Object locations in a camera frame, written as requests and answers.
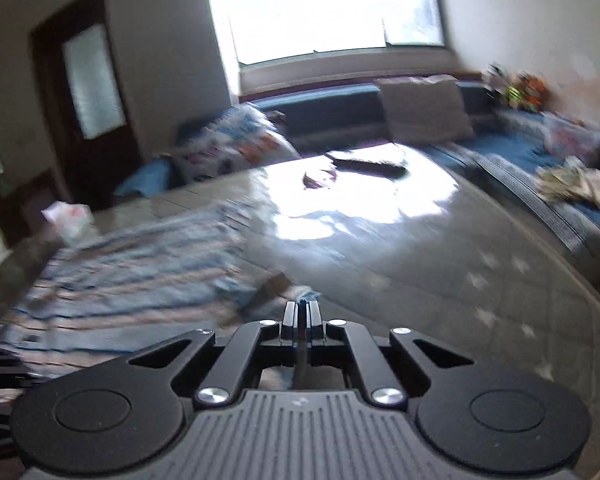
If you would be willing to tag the dark wooden glass door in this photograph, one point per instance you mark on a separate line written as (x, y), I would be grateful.
(83, 105)

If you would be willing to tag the orange plush toy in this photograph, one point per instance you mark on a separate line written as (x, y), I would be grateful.
(536, 94)

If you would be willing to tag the grey star quilted cover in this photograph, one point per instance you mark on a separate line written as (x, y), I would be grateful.
(457, 346)

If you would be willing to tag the blue sofa bench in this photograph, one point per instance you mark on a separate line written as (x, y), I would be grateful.
(501, 159)

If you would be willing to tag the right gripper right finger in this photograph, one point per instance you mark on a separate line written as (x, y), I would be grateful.
(315, 332)

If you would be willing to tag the blue beige striped garment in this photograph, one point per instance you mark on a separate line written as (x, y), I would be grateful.
(132, 288)

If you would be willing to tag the butterfly print pillow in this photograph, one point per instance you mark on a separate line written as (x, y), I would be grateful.
(242, 138)

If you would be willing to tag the crumpled beige cloth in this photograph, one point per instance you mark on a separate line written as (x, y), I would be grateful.
(572, 182)

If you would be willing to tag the clear plastic storage box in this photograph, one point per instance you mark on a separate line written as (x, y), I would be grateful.
(564, 138)

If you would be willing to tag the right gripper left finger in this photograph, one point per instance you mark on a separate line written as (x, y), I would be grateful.
(288, 334)

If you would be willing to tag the black white plush toy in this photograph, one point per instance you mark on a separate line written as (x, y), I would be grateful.
(495, 79)

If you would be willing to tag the black remote control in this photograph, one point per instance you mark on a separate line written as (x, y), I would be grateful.
(386, 170)

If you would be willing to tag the yellow green plush toy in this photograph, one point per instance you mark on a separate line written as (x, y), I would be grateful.
(516, 91)

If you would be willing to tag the small pink object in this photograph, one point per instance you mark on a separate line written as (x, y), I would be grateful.
(319, 178)

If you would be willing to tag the grey square cushion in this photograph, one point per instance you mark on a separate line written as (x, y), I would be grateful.
(424, 110)

